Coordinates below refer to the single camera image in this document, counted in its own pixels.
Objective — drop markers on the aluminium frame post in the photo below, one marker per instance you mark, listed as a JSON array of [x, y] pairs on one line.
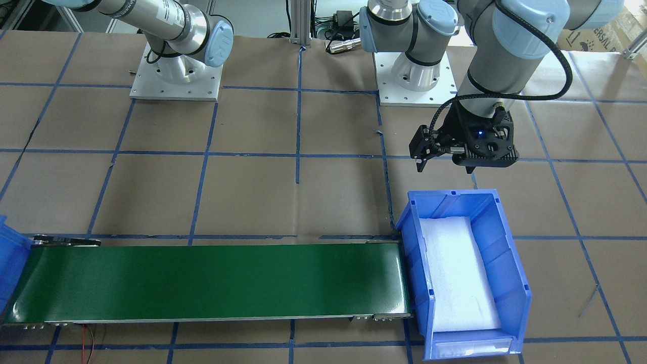
[[300, 22]]

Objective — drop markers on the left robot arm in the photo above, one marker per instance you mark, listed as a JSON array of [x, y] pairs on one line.
[[511, 39]]

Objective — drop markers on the green conveyor belt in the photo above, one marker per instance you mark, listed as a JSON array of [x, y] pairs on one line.
[[158, 284]]

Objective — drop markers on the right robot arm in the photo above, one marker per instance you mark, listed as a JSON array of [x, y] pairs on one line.
[[173, 30]]

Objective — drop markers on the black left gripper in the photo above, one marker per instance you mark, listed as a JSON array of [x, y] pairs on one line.
[[453, 127]]

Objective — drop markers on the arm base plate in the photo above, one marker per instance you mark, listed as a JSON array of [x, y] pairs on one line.
[[175, 79], [403, 83]]

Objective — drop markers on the blue bin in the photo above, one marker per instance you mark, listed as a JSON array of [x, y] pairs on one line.
[[15, 249], [506, 276]]

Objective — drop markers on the white foam pad bin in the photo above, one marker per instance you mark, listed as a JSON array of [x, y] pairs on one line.
[[463, 297]]

